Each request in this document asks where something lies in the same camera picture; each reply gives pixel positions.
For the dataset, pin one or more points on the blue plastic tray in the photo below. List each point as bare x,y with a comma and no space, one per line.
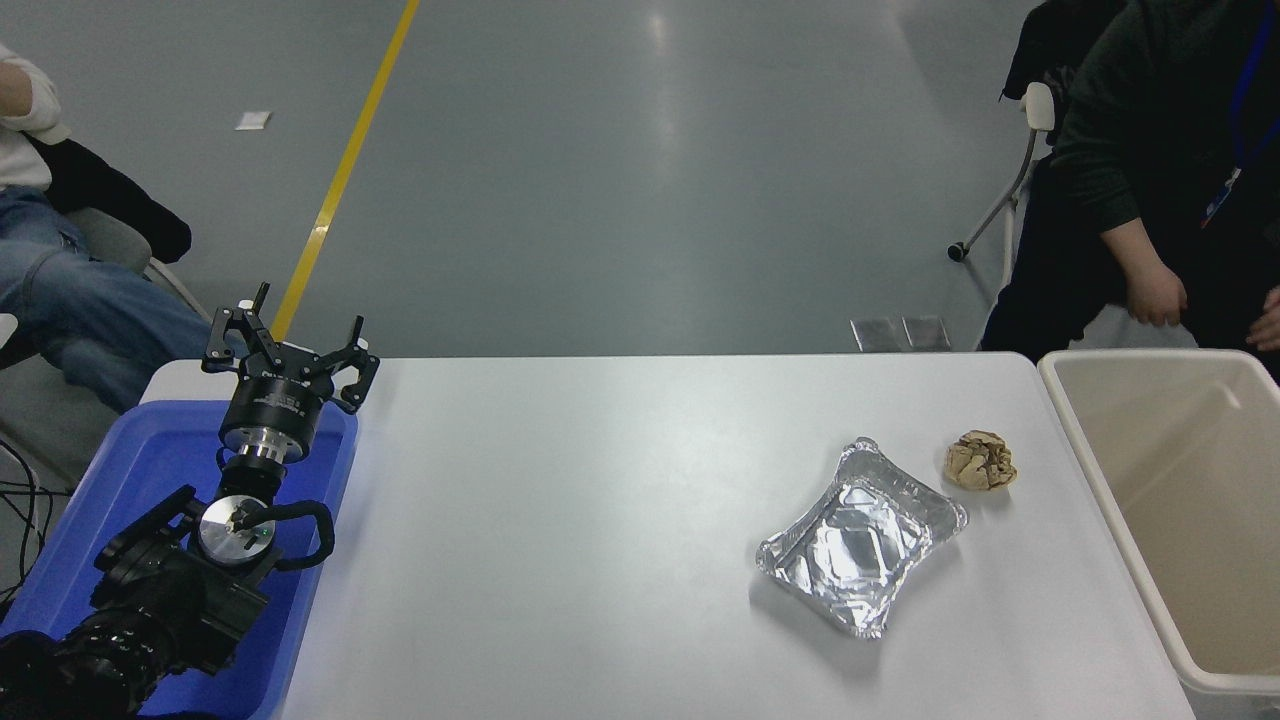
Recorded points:
130,460

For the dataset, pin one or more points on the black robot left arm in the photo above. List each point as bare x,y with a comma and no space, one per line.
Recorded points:
160,590

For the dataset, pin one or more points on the silver foil tray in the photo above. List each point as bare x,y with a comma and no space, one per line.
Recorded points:
858,545

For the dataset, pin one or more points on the person's right hand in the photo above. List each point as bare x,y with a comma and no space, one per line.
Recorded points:
1158,295

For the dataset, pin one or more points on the crumpled tan paper ball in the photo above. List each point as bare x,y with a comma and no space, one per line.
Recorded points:
981,461

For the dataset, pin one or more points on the black quilted jacket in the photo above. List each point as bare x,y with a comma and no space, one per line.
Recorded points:
1060,40

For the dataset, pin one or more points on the grey chair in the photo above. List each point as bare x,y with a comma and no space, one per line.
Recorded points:
115,240

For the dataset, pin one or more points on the large pale bin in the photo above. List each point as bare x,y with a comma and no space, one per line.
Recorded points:
1180,500

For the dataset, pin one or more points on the silver floor plate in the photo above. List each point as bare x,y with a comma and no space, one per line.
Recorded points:
927,333
878,335

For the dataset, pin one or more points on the white wheeled chair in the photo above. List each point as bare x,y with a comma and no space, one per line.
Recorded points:
1000,200

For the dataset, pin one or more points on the person's left hand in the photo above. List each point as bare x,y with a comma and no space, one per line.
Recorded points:
1267,322

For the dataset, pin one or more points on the white paper scrap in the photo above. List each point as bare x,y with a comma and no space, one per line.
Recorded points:
252,120

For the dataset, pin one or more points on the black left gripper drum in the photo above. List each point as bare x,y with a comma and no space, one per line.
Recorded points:
272,405

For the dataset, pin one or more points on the person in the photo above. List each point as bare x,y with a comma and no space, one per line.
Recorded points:
1160,120
90,320

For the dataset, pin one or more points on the person's forearm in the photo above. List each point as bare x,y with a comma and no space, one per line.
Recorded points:
12,92

